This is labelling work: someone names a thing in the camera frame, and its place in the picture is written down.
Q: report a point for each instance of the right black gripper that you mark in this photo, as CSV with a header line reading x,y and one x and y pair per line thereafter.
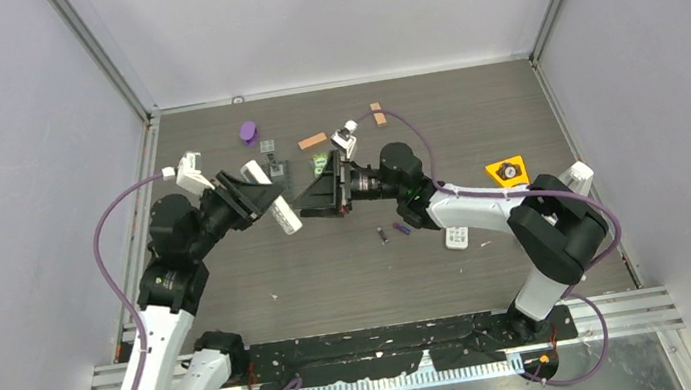
x,y
327,196

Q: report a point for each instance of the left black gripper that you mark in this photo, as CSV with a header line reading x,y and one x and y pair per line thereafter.
x,y
246,201

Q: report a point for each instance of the dark AAA battery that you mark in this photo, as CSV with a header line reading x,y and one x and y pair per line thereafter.
x,y
382,235

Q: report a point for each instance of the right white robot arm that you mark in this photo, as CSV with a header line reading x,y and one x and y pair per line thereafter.
x,y
559,230

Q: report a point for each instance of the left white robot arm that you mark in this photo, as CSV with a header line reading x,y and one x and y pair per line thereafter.
x,y
170,290

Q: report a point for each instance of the grey lego tower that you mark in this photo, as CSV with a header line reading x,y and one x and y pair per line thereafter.
x,y
273,159

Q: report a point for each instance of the grey lego baseplate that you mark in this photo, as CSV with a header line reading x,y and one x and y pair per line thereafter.
x,y
285,182

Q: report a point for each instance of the green owl toy block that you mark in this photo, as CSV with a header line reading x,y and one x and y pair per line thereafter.
x,y
319,162

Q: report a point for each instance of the orange wooden block left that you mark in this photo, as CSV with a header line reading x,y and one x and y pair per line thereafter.
x,y
313,141

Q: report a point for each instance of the orange wooden block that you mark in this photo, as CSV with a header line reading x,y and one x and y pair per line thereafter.
x,y
378,114
313,141

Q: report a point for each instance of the purple plastic piece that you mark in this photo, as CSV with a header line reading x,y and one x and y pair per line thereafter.
x,y
248,133

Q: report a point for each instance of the purple blue AAA battery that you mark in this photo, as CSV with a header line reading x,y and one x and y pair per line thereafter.
x,y
403,229

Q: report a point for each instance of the orange wooden block right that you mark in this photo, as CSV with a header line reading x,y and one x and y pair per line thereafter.
x,y
378,114

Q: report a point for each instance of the white metronome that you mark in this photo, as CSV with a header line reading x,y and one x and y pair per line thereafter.
x,y
578,178

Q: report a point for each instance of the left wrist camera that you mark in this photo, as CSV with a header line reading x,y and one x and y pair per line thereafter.
x,y
187,174

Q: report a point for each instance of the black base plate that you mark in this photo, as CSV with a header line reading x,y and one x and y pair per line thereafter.
x,y
393,350

